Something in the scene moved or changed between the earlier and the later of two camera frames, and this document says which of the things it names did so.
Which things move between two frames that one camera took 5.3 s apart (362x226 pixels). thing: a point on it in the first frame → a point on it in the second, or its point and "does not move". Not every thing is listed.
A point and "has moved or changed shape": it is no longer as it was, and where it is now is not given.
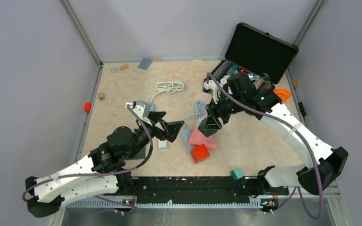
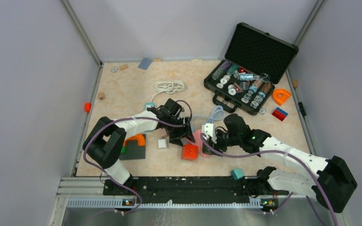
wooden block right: x=295 y=83 does not move
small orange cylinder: x=87 y=107 does not move
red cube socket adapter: x=199 y=153 has moved or changed shape
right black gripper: x=217 y=109 → x=219 y=146
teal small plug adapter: x=237 y=174 does not move
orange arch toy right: x=283 y=94 does not move
